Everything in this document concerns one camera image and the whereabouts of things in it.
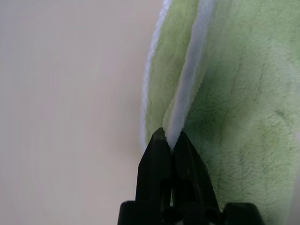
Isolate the green towel white trim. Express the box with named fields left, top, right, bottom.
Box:
left=139, top=0, right=300, bottom=225

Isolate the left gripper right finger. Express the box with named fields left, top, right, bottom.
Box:
left=172, top=131, right=221, bottom=212

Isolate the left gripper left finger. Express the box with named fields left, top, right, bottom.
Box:
left=135, top=127, right=174, bottom=204

